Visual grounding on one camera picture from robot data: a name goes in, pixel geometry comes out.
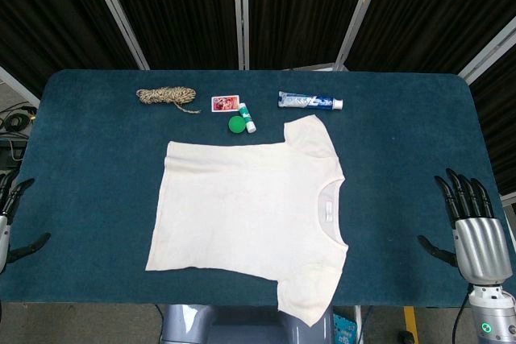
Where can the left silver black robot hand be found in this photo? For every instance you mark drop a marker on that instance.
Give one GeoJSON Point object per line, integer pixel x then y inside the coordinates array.
{"type": "Point", "coordinates": [4, 239]}

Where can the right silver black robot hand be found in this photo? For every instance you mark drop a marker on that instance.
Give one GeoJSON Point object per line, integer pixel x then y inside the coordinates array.
{"type": "Point", "coordinates": [479, 247]}

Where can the white T-shirt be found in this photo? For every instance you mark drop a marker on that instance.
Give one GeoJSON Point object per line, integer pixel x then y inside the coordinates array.
{"type": "Point", "coordinates": [242, 207]}

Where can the dark equipment case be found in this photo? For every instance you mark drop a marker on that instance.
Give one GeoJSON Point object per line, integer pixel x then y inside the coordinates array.
{"type": "Point", "coordinates": [12, 154]}

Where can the black caster wheel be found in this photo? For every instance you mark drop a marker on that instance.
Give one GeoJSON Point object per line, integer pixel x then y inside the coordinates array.
{"type": "Point", "coordinates": [404, 338]}

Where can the dark pleated curtain panel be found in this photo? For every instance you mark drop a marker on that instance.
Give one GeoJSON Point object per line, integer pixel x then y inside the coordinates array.
{"type": "Point", "coordinates": [177, 9]}
{"type": "Point", "coordinates": [48, 9]}
{"type": "Point", "coordinates": [500, 118]}
{"type": "Point", "coordinates": [443, 5]}
{"type": "Point", "coordinates": [302, 9]}

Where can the white table leg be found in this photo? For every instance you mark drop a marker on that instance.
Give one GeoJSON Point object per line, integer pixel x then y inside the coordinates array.
{"type": "Point", "coordinates": [357, 328]}

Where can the blue printed bag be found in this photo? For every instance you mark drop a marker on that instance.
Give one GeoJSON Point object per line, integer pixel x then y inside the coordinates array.
{"type": "Point", "coordinates": [344, 330]}

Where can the grey-blue robot torso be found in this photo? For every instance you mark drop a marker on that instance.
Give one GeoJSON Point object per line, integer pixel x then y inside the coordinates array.
{"type": "Point", "coordinates": [189, 326]}

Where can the blue white toothpaste tube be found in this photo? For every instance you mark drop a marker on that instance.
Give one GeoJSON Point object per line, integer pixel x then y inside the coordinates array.
{"type": "Point", "coordinates": [306, 100]}

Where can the white partition foot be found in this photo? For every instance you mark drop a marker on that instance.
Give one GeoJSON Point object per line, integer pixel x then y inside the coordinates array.
{"type": "Point", "coordinates": [318, 67]}

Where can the red playing card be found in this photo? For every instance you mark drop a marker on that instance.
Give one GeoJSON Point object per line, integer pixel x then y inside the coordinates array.
{"type": "Point", "coordinates": [223, 103]}

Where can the green ball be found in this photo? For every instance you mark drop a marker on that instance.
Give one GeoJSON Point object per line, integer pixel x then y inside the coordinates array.
{"type": "Point", "coordinates": [236, 125]}

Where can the white green glue stick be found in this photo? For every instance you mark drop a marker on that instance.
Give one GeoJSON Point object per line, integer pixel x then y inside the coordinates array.
{"type": "Point", "coordinates": [246, 118]}

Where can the white partition frame post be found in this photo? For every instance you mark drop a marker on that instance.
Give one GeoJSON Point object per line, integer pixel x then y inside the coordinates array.
{"type": "Point", "coordinates": [117, 13]}
{"type": "Point", "coordinates": [18, 85]}
{"type": "Point", "coordinates": [242, 17]}
{"type": "Point", "coordinates": [488, 54]}
{"type": "Point", "coordinates": [361, 13]}

